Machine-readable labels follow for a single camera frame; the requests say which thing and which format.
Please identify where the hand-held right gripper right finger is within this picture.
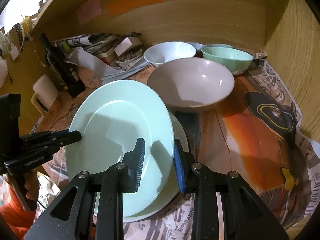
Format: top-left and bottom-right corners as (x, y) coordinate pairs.
(174, 139), (288, 240)

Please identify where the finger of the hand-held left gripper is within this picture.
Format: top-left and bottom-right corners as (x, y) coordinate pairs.
(19, 129), (72, 145)
(23, 130), (82, 156)

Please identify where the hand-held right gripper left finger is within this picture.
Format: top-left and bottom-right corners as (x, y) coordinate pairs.
(24, 137), (146, 240)

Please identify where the white plate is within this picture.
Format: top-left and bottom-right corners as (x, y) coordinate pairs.
(92, 111), (190, 223)

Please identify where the mint green plate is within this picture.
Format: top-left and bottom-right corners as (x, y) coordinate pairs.
(65, 79), (175, 217)

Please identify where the pale pink bowl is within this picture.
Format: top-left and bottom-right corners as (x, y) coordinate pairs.
(147, 58), (235, 113)

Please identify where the white bowl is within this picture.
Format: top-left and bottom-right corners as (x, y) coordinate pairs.
(143, 41), (197, 67)

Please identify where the mint green bowl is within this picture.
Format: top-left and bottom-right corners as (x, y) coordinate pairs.
(201, 46), (254, 75)

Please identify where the person's left forearm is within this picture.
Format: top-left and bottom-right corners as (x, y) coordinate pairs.
(0, 187), (38, 240)

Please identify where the person's left hand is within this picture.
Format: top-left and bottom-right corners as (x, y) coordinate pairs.
(26, 170), (42, 202)

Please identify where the cream mug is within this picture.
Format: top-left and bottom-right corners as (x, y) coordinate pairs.
(32, 74), (59, 117)

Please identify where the white fluffy pompom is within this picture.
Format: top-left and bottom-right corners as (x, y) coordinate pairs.
(0, 57), (8, 88)

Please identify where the dark wine bottle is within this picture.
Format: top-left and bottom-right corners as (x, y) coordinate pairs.
(40, 32), (85, 98)

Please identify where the white charger plug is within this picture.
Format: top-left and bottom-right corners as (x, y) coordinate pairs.
(9, 44), (22, 61)

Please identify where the white paper sheet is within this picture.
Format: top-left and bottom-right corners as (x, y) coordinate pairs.
(65, 47), (150, 85)

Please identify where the black lace headband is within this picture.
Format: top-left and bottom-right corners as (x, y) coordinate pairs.
(11, 23), (25, 53)

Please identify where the small bowl of trinkets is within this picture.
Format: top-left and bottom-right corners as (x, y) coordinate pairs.
(115, 50), (145, 68)

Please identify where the stack of newspapers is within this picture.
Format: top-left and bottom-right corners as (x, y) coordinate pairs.
(51, 32), (143, 61)

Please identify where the yellow hair accessory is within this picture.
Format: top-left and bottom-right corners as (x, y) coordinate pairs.
(21, 16), (33, 33)

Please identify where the small white card box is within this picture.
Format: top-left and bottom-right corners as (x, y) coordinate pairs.
(114, 37), (140, 55)

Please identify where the pale blue bowl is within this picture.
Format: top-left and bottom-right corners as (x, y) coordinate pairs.
(194, 42), (234, 52)

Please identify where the pink sticky note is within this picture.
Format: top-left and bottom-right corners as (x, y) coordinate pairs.
(76, 0), (103, 25)

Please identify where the orange sticky note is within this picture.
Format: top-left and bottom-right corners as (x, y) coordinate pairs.
(108, 0), (164, 16)

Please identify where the wooden desk hutch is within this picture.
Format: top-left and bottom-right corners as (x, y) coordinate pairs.
(0, 0), (320, 170)

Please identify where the white cable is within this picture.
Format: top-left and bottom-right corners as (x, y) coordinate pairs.
(29, 30), (47, 68)

